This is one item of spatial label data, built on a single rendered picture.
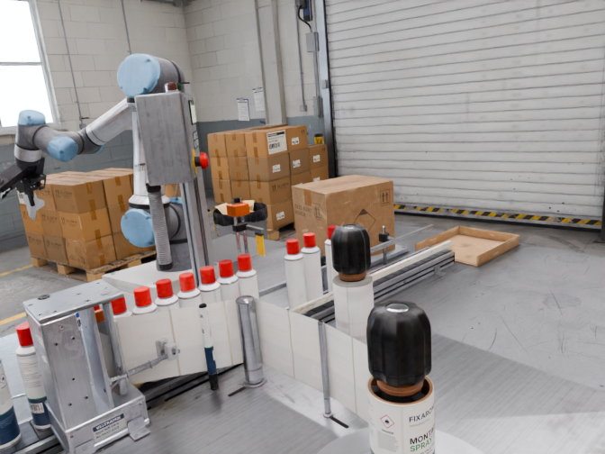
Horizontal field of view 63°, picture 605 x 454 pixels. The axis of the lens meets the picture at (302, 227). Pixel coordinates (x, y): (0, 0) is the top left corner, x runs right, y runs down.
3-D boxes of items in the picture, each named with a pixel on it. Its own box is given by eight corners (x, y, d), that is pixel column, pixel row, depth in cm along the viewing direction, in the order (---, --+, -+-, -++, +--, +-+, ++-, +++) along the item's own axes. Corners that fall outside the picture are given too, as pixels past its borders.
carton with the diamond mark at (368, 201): (329, 267, 174) (324, 193, 167) (297, 252, 194) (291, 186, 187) (395, 249, 188) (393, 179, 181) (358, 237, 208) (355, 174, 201)
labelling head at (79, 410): (71, 463, 82) (38, 323, 76) (50, 428, 92) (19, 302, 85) (150, 422, 91) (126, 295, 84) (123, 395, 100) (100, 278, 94)
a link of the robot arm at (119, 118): (187, 56, 152) (80, 132, 169) (168, 50, 142) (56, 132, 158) (205, 89, 152) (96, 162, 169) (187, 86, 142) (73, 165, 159)
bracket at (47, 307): (39, 324, 76) (38, 318, 76) (22, 305, 84) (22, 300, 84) (124, 296, 84) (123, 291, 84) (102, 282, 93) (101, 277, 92)
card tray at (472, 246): (477, 267, 169) (477, 256, 168) (415, 253, 188) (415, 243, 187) (519, 245, 187) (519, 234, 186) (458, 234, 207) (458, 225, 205)
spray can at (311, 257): (313, 309, 134) (308, 238, 129) (302, 304, 138) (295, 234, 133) (328, 303, 137) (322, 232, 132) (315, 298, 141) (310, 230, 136)
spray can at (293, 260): (297, 318, 130) (291, 244, 124) (285, 313, 133) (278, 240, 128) (311, 311, 133) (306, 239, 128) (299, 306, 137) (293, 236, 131)
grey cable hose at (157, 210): (163, 272, 114) (148, 184, 109) (156, 269, 117) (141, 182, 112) (176, 267, 117) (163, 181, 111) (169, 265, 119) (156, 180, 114)
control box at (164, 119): (148, 186, 105) (133, 95, 100) (161, 175, 121) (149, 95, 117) (196, 182, 106) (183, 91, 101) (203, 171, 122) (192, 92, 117)
